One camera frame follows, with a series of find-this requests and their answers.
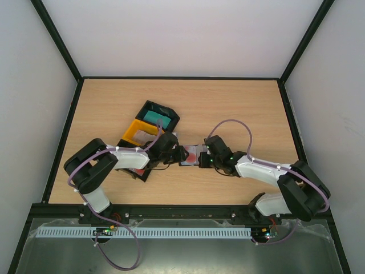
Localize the red white card stack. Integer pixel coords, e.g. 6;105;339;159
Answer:
132;169;145;176

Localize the yellow bin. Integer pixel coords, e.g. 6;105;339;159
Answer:
118;119;159;147

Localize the teal card stack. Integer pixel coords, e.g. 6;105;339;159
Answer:
143;110;171;129

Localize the black bin with red cards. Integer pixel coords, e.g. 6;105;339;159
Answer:
116;168;151;183

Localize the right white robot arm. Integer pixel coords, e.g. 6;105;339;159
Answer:
199;135;331;224

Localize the black aluminium frame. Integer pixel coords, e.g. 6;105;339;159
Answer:
8;0;351;273

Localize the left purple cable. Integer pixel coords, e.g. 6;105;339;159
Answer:
67;118;163;271

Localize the black front rail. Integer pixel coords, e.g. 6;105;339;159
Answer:
27;203;296;227

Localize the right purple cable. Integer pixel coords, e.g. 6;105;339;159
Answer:
209;119;330;246

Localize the black bin with teal cards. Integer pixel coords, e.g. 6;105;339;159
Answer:
135;100;180;132

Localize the black leather card holder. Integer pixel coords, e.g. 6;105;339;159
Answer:
179;144;208;166

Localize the white slotted cable duct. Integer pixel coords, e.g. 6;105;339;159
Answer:
35;227;252;239

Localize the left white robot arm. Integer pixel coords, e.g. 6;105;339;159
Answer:
63;132;189;213

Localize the white pink card stack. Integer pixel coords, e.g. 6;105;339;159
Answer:
132;130;156;145

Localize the purple cable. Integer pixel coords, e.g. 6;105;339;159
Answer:
67;118;163;271
209;119;330;246

